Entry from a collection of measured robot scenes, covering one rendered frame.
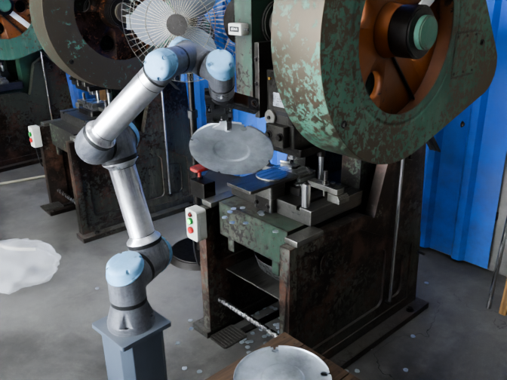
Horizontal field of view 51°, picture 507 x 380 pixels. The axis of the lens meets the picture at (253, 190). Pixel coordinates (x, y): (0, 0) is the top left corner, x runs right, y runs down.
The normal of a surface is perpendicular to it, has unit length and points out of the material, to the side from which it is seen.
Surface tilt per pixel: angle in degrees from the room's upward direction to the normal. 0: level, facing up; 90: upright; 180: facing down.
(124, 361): 90
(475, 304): 0
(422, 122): 90
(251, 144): 125
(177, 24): 96
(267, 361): 0
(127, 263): 7
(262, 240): 90
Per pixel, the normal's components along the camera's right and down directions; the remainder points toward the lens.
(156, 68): -0.37, 0.35
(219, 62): 0.03, -0.40
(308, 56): -0.74, 0.33
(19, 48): 0.71, 0.25
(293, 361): -0.02, -0.93
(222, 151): -0.06, 0.84
